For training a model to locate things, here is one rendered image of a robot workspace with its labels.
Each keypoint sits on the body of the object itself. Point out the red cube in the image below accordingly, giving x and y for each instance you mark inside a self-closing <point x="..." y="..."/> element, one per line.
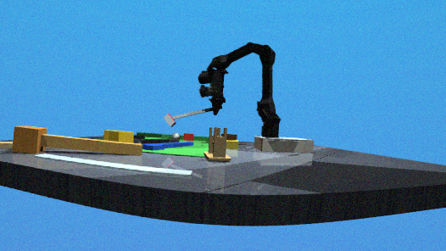
<point x="188" y="137"/>

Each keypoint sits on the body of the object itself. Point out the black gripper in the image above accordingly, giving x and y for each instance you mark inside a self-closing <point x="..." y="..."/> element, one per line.
<point x="217" y="98"/>

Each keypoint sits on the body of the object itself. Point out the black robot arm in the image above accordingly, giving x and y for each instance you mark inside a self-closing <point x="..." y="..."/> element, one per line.
<point x="266" y="107"/>

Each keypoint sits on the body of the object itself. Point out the white flat bar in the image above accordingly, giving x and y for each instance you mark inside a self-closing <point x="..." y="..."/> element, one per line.
<point x="116" y="166"/>

